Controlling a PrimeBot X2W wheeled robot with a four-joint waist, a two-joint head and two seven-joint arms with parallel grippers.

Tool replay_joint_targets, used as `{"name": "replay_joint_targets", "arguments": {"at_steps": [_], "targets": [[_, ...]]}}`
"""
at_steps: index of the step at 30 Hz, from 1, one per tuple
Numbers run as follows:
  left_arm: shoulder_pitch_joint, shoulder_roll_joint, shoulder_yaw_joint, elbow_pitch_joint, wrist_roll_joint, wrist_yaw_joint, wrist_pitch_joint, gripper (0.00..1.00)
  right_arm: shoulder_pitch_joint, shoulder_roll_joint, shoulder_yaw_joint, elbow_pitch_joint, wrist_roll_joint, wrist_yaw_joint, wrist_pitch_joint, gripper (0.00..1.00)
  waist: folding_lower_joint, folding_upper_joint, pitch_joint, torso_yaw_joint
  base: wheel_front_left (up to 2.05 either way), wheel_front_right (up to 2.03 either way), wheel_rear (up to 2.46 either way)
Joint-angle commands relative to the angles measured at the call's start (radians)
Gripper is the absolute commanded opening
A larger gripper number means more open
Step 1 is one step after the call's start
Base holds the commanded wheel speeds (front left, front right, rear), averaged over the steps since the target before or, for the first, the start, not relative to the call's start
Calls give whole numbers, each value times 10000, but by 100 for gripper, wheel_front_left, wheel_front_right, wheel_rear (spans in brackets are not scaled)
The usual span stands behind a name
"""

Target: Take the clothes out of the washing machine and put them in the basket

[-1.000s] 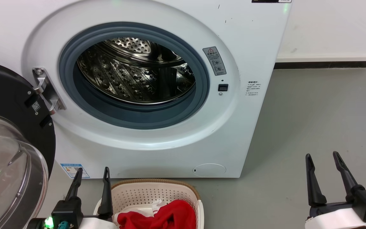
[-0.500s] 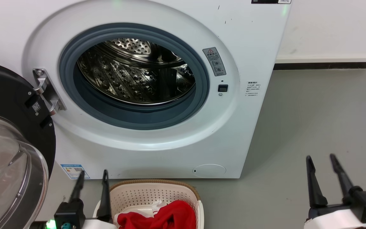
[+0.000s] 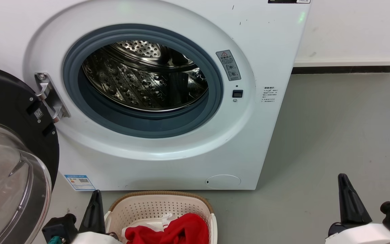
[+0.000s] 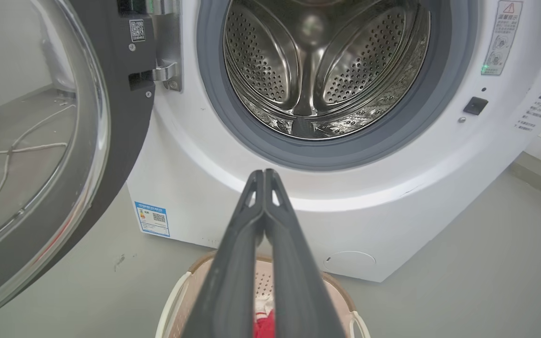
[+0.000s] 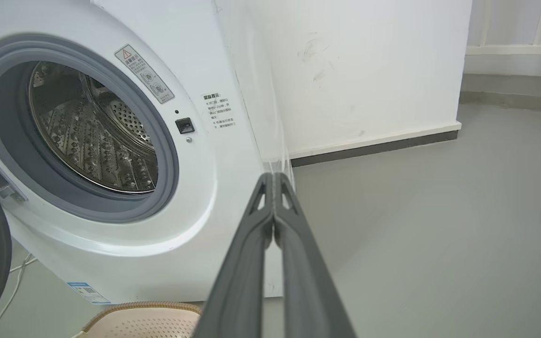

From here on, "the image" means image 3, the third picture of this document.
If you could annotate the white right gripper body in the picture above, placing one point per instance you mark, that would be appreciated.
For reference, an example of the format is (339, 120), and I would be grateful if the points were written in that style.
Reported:
(367, 235)

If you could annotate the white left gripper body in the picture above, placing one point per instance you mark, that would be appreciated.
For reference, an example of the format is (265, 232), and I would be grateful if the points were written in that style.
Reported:
(93, 239)

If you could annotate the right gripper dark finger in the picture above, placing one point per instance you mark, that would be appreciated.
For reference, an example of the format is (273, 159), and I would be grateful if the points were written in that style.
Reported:
(352, 206)

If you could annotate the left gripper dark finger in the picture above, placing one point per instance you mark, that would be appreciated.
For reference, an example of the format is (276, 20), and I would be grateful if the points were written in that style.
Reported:
(94, 217)

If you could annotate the red garment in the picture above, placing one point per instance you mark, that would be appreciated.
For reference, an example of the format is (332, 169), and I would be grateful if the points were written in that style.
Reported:
(181, 230)

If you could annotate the white garment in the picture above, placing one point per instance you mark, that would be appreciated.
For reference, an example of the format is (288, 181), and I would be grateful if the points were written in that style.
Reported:
(147, 223)

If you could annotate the cream perforated laundry basket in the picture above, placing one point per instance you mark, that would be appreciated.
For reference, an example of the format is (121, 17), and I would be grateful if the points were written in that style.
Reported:
(154, 206)

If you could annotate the stainless steel washing machine drum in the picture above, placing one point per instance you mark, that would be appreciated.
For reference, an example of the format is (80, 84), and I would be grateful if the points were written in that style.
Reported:
(130, 84)

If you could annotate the washing machine door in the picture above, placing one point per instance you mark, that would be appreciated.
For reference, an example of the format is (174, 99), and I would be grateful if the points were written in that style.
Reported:
(5, 101)

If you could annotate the blue energy label sticker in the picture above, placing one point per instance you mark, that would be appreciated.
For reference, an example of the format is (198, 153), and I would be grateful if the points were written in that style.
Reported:
(80, 183)

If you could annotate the grey rubber door gasket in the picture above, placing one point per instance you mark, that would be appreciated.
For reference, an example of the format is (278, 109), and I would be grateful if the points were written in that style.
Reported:
(141, 125)

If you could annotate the white front-load washing machine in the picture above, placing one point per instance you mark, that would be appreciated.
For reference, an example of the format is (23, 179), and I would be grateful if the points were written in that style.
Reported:
(181, 162)

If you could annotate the white QR code sticker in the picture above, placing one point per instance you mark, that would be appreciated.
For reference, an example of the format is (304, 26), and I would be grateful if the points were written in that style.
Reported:
(38, 113)

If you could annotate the silver metal door hinge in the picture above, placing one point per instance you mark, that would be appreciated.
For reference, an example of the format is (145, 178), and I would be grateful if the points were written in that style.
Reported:
(51, 98)

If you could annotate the round white filter cover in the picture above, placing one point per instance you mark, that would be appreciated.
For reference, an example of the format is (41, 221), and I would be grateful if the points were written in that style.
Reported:
(222, 182)

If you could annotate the grey warning sticker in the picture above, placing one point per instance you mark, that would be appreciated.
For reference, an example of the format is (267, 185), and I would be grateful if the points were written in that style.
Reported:
(228, 65)

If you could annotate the dark brand label sticker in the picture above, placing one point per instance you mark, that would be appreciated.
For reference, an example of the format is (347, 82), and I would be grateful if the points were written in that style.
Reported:
(288, 1)

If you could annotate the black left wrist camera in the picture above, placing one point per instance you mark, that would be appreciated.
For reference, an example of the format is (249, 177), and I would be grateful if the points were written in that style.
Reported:
(59, 227)

